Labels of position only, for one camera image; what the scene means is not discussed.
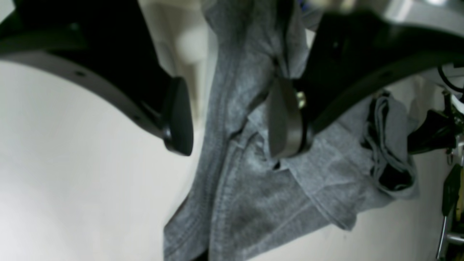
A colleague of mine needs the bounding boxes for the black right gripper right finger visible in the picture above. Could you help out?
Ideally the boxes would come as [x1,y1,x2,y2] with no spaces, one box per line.
[268,11,463,159]

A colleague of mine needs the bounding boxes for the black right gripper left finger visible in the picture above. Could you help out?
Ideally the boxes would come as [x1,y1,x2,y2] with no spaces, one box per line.
[0,0,194,156]

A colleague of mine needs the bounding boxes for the grey T-shirt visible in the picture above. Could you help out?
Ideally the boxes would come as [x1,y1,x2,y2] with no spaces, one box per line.
[163,0,419,261]

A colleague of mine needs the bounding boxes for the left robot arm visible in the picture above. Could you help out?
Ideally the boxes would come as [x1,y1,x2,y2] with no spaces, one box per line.
[408,62,463,261]

